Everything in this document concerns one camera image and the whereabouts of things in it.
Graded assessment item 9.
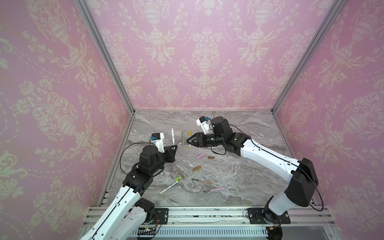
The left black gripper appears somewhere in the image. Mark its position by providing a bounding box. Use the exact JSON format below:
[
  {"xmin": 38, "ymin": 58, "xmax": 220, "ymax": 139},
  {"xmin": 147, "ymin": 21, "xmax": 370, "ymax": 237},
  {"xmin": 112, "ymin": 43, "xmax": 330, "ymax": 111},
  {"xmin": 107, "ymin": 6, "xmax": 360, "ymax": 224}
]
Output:
[{"xmin": 150, "ymin": 144, "xmax": 179, "ymax": 176}]

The white green marker pen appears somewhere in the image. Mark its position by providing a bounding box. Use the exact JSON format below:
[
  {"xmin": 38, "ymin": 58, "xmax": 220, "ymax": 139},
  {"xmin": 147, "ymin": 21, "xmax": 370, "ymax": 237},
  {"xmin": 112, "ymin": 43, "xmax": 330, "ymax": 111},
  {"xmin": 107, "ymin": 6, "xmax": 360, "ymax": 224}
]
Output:
[{"xmin": 171, "ymin": 128, "xmax": 175, "ymax": 145}]

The white marker bright green cap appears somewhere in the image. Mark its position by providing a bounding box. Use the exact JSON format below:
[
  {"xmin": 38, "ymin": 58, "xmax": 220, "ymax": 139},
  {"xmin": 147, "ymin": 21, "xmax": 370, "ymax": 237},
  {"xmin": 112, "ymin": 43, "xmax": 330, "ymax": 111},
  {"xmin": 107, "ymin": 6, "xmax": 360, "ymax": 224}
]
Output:
[{"xmin": 159, "ymin": 177, "xmax": 182, "ymax": 195}]

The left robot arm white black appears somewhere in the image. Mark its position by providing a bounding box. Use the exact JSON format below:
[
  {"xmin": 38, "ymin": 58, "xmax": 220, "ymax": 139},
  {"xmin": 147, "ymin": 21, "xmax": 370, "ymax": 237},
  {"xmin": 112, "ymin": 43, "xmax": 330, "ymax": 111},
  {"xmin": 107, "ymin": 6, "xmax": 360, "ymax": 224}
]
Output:
[{"xmin": 82, "ymin": 145, "xmax": 178, "ymax": 240}]

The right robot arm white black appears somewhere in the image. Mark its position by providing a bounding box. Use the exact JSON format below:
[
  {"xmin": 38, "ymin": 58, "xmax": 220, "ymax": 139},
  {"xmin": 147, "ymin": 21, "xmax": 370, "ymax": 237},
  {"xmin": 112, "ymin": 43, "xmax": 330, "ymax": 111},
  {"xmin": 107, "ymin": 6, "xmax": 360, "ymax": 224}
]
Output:
[{"xmin": 186, "ymin": 116, "xmax": 319, "ymax": 224}]

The pink pen cap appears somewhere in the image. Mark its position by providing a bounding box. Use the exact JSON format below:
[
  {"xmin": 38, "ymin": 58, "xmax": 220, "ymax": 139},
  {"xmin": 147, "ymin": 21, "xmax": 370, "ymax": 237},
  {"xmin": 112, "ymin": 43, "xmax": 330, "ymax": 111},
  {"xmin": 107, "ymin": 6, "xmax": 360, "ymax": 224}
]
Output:
[{"xmin": 196, "ymin": 154, "xmax": 205, "ymax": 160}]

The tan brown pen cap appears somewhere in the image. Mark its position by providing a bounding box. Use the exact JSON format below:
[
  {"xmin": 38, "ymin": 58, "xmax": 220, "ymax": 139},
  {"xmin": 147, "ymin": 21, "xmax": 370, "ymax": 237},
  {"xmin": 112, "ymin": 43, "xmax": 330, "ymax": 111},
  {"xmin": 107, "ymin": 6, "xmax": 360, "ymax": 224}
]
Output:
[{"xmin": 193, "ymin": 166, "xmax": 202, "ymax": 172}]

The brown fountain pen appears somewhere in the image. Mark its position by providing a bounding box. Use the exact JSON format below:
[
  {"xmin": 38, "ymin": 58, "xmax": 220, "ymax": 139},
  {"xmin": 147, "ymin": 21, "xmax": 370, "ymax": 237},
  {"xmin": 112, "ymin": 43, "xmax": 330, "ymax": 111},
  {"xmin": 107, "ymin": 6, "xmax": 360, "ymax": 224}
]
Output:
[{"xmin": 191, "ymin": 179, "xmax": 213, "ymax": 185}]

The pink fountain pen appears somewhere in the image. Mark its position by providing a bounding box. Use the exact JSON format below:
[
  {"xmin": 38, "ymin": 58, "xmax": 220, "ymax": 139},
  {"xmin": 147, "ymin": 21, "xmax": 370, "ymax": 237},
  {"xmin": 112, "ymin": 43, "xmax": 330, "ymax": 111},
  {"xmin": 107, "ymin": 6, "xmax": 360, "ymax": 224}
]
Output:
[{"xmin": 203, "ymin": 187, "xmax": 225, "ymax": 193}]

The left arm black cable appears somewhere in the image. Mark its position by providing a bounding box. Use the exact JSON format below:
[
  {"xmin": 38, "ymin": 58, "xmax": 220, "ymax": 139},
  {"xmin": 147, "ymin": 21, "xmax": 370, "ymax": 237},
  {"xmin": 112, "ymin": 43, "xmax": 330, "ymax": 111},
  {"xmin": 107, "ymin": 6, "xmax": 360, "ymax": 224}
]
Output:
[{"xmin": 119, "ymin": 142, "xmax": 164, "ymax": 178}]

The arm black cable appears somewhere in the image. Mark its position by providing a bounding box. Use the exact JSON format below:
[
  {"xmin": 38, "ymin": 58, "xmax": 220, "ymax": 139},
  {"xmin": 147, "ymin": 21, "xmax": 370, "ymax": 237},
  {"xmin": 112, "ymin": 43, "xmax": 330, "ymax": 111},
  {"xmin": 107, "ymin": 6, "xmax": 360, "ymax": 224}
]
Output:
[
  {"xmin": 209, "ymin": 123, "xmax": 325, "ymax": 212},
  {"xmin": 119, "ymin": 142, "xmax": 164, "ymax": 178}
]

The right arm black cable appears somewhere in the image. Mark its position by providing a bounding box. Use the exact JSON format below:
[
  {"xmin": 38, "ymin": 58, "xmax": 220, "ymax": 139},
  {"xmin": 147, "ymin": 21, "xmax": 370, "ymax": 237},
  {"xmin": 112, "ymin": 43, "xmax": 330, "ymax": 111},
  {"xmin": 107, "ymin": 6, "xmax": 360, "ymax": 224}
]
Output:
[{"xmin": 209, "ymin": 123, "xmax": 325, "ymax": 212}]

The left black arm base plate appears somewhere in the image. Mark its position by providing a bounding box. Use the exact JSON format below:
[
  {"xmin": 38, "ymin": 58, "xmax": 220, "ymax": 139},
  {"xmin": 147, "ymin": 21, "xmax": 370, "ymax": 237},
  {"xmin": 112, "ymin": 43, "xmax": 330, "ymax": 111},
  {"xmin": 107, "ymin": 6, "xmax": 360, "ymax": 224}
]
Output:
[{"xmin": 143, "ymin": 208, "xmax": 170, "ymax": 225}]

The white vented cable duct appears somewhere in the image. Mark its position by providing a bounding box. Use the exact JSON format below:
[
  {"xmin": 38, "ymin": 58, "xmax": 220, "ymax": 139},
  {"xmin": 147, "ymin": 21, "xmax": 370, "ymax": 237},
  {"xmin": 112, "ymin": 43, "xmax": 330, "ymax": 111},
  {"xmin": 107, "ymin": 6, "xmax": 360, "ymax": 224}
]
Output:
[{"xmin": 129, "ymin": 226, "xmax": 268, "ymax": 240}]

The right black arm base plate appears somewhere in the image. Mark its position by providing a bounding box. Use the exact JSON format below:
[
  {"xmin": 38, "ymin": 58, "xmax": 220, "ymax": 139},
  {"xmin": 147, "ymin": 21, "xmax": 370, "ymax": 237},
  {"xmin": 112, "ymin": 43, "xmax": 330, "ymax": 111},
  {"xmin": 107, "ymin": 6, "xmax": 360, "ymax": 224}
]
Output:
[{"xmin": 246, "ymin": 208, "xmax": 291, "ymax": 225}]

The aluminium front rail frame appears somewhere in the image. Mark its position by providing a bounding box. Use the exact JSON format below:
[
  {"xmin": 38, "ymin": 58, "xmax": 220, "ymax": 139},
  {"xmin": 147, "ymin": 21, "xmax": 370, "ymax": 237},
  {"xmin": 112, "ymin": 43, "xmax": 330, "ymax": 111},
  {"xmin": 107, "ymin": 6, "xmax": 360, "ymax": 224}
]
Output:
[{"xmin": 80, "ymin": 206, "xmax": 342, "ymax": 240}]

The left aluminium corner post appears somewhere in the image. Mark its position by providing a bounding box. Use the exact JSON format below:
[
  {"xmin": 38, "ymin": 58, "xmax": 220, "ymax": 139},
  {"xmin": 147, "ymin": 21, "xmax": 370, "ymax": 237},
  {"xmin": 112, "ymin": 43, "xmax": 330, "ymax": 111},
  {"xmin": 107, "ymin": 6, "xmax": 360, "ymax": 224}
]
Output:
[{"xmin": 74, "ymin": 0, "xmax": 135, "ymax": 116}]

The aluminium corner post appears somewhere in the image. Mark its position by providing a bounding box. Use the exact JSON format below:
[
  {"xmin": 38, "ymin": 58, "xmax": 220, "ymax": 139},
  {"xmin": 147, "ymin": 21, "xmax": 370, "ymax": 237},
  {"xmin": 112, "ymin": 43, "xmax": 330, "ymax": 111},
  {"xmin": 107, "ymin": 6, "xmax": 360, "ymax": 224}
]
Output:
[
  {"xmin": 271, "ymin": 0, "xmax": 347, "ymax": 117},
  {"xmin": 74, "ymin": 0, "xmax": 135, "ymax": 116}
]

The right aluminium corner post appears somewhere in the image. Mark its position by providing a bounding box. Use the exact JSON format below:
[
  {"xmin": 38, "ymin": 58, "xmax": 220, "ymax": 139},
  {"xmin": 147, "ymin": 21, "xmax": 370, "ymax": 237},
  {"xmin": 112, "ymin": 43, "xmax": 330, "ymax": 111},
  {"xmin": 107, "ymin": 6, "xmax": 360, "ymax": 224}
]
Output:
[{"xmin": 271, "ymin": 0, "xmax": 347, "ymax": 117}]

